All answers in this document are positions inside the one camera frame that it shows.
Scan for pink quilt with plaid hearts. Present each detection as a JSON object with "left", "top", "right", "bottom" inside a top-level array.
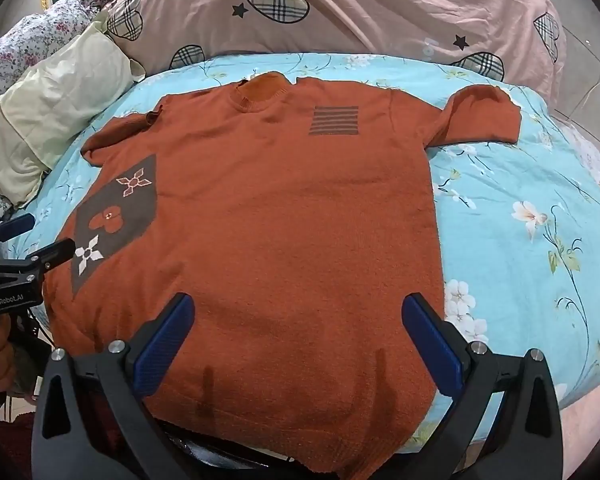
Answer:
[{"left": 102, "top": 0, "right": 568, "bottom": 106}]

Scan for cream pillow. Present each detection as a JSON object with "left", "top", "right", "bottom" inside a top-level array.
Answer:
[{"left": 0, "top": 7, "right": 146, "bottom": 208}]

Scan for blue floral bed sheet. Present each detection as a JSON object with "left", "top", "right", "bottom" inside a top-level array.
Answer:
[{"left": 2, "top": 50, "right": 600, "bottom": 456}]

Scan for orange knit sweater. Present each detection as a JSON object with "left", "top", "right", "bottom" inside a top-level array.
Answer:
[{"left": 44, "top": 72, "right": 523, "bottom": 480}]

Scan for small-flower print pillow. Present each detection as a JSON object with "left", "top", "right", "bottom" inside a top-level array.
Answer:
[{"left": 0, "top": 0, "right": 133, "bottom": 228}]

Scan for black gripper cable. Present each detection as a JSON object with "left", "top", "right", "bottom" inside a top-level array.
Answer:
[{"left": 22, "top": 310, "right": 56, "bottom": 348}]

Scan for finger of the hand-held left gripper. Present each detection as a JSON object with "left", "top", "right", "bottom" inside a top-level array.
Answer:
[
  {"left": 0, "top": 212, "right": 36, "bottom": 250},
  {"left": 27, "top": 238, "right": 76, "bottom": 274}
]

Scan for person's left forearm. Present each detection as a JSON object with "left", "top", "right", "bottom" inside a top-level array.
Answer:
[{"left": 0, "top": 390, "right": 38, "bottom": 480}]

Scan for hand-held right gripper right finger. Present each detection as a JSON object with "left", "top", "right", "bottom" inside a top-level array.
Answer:
[{"left": 401, "top": 292, "right": 578, "bottom": 480}]

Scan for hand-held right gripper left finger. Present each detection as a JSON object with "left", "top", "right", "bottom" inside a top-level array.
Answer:
[{"left": 31, "top": 292, "right": 196, "bottom": 480}]

